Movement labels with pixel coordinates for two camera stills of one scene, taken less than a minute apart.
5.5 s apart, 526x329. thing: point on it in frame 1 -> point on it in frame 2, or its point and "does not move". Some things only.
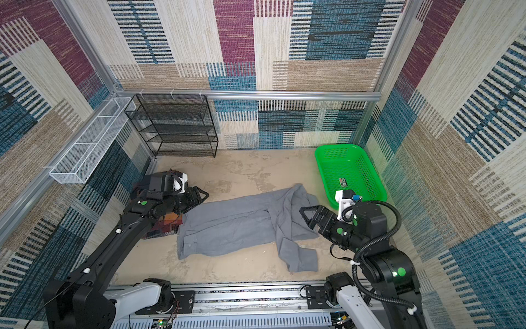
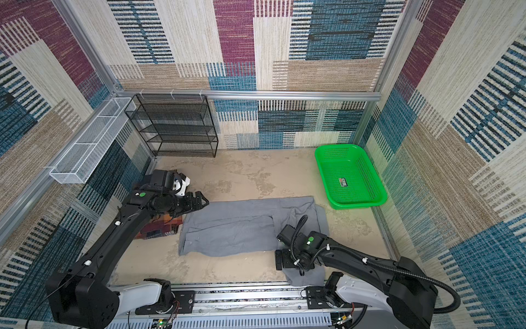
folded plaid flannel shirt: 168,225 does not move
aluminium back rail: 249,94 does not move
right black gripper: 329,216 -> 286,262
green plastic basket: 347,167 does not move
